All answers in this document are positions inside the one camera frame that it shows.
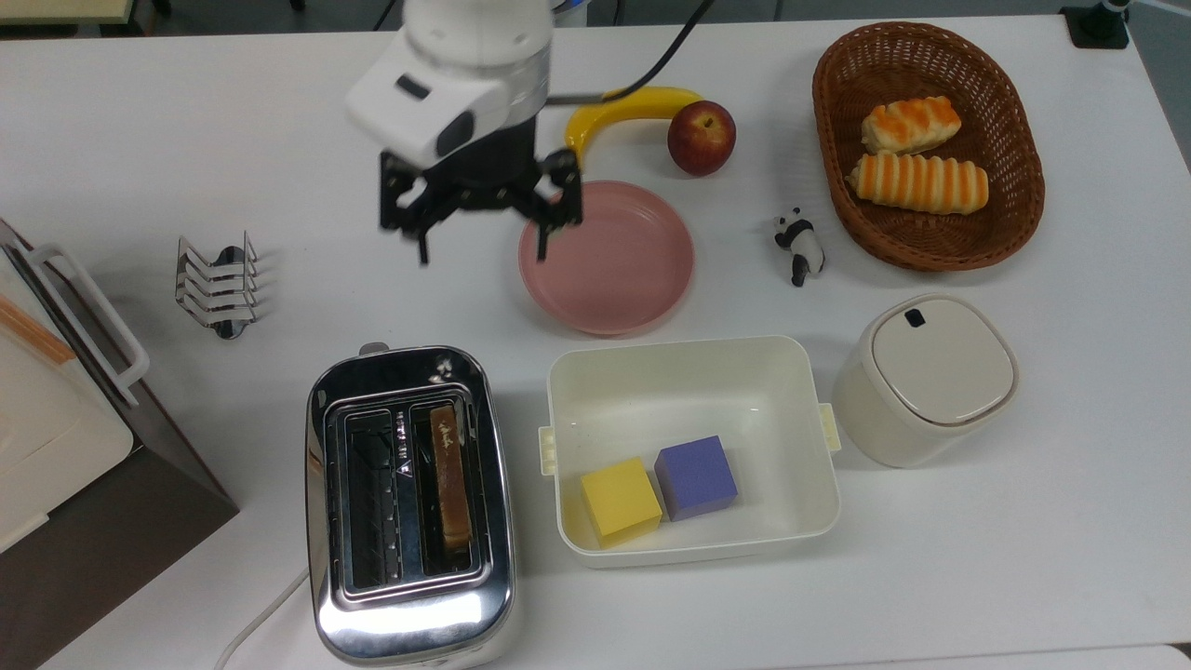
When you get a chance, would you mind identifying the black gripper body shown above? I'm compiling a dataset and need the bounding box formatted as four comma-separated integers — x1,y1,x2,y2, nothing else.
423,115,552,213

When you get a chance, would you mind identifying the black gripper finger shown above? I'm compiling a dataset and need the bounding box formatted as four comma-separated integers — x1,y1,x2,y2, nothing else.
529,147,586,263
376,151,435,268

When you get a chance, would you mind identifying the brown bread slice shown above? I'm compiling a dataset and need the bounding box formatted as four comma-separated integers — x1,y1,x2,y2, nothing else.
428,402,475,553

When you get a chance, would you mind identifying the orange glazed bread roll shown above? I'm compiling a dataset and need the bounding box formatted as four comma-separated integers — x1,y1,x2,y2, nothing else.
859,94,964,156

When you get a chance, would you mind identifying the striped orange bread roll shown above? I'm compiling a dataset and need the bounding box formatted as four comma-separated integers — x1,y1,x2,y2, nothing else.
846,151,991,218

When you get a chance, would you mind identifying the silver cream two-slot toaster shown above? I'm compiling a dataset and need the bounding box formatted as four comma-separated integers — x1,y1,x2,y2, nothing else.
303,342,521,670

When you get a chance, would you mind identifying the cream bread box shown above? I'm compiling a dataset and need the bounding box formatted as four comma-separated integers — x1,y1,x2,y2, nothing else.
0,246,137,556

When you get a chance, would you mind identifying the yellow banana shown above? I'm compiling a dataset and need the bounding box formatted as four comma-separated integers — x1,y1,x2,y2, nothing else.
564,85,706,174

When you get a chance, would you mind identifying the pink plate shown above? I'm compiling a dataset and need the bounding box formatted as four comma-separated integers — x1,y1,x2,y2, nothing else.
516,179,697,338

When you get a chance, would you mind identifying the red apple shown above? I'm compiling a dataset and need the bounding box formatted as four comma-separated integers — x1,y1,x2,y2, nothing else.
665,99,739,179

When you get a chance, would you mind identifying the cream rectangular plastic container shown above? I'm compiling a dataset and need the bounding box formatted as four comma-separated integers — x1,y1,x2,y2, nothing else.
537,334,844,570

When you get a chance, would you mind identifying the panda figurine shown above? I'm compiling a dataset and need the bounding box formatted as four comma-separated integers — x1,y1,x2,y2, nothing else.
771,206,828,288

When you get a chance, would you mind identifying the brown wicker basket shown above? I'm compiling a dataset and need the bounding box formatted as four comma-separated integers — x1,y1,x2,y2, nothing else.
810,20,1048,274

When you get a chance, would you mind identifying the yellow cube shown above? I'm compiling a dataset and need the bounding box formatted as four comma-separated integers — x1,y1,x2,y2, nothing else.
579,455,665,549

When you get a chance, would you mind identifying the purple cube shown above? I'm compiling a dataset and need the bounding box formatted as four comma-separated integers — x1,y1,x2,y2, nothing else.
653,434,741,523

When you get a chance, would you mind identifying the beige side table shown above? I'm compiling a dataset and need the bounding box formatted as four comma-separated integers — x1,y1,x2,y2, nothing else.
0,0,137,27

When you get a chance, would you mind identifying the cream lidded round bin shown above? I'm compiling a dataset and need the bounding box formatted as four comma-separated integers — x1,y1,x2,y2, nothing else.
830,293,1022,470

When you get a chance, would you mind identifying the brown oven cabinet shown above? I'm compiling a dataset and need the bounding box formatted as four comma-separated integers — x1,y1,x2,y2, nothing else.
0,218,242,670

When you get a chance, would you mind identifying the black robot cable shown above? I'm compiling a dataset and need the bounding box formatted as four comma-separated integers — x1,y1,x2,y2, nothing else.
548,0,718,104

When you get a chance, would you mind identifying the silver wire toast rack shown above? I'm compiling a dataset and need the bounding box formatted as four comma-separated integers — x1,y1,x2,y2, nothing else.
173,230,261,342

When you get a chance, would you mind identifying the wooden bread box handle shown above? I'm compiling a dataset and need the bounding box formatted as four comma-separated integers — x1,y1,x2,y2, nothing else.
0,292,78,367

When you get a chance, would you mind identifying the white toaster power cable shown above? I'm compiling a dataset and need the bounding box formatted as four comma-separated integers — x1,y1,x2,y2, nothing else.
213,567,314,670

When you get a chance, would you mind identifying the black camera stand base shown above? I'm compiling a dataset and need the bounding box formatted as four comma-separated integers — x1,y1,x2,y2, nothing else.
1060,0,1132,50

